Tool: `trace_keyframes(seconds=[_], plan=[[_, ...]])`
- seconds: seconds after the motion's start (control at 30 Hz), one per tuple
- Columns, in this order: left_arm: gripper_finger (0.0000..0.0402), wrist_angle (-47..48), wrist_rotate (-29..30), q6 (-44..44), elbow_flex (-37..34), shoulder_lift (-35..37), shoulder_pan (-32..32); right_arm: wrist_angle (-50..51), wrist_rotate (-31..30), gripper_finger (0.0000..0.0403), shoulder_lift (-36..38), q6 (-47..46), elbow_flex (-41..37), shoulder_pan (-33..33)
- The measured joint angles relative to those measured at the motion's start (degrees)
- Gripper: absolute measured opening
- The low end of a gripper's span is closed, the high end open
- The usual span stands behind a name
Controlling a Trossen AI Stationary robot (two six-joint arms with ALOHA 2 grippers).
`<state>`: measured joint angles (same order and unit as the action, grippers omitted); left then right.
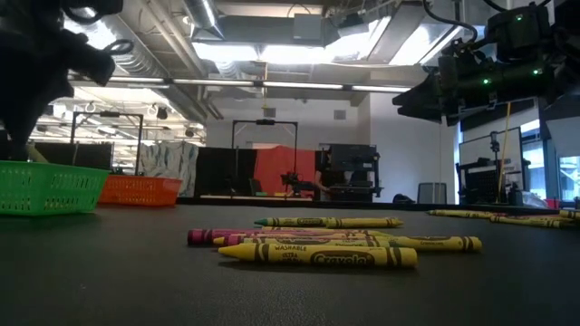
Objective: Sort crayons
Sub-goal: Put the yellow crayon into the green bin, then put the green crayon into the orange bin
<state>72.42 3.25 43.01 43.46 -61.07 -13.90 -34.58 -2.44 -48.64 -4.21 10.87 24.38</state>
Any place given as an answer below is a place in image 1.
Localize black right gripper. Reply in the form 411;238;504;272
391;43;556;126

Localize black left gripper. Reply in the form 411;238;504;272
0;29;117;162

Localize magenta crayon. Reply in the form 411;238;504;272
225;234;255;247
188;227;357;247

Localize green plastic basket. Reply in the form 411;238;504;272
0;160;111;216

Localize white board panel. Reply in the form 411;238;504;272
458;127;525;167

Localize black screen panel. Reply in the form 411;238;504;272
34;141;114;172

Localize black equipment cart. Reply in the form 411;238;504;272
324;143;384;203

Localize grey bin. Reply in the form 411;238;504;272
416;181;449;205

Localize black equipment rack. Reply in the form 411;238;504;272
456;158;503;206

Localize ceiling strip light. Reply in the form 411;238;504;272
108;75;411;94

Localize person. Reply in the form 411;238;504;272
312;151;339;202

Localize orange plastic basket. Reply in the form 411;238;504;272
97;174;183;208

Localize grey ceiling box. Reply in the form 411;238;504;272
292;13;328;42

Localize leaf patterned tarp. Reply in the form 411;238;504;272
137;141;200;198

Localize red partition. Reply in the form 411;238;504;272
252;144;318;198

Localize black partition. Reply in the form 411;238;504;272
194;147;258;198

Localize yellow hanging cable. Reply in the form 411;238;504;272
498;101;512;203

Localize black gantry frame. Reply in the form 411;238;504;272
230;119;300;198
70;110;145;177

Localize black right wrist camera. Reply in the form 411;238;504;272
487;3;553;62

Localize black aluminium table frame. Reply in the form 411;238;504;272
176;195;580;216

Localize silver ventilation duct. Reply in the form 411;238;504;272
183;0;226;40

